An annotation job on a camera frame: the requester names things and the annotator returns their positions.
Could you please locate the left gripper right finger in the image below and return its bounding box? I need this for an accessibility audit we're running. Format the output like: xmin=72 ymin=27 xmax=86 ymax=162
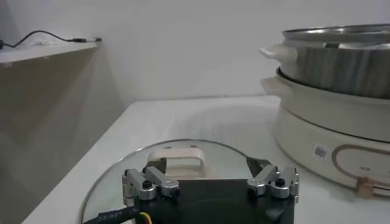
xmin=246 ymin=156 xmax=300 ymax=204

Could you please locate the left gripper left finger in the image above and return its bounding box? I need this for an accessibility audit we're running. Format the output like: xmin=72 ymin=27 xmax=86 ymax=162
xmin=121 ymin=156 xmax=181 ymax=208

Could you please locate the glass lid with cream handle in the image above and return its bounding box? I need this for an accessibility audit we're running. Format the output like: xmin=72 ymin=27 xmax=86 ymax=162
xmin=77 ymin=139 xmax=272 ymax=224

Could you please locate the stainless steel steamer basket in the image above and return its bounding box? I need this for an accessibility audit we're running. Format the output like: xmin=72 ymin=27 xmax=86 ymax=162
xmin=258 ymin=24 xmax=390 ymax=100

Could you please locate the cream electric cooker base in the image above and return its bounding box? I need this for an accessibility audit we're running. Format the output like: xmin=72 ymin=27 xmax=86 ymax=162
xmin=260 ymin=68 xmax=390 ymax=198

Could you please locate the white side desk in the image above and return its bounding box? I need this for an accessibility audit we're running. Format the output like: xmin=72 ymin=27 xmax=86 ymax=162
xmin=0 ymin=41 xmax=99 ymax=65

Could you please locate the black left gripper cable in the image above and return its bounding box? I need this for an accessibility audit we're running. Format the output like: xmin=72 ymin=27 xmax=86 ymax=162
xmin=82 ymin=206 xmax=153 ymax=224

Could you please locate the black cable with connector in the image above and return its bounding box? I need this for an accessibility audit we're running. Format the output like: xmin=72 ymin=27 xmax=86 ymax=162
xmin=0 ymin=29 xmax=103 ymax=50

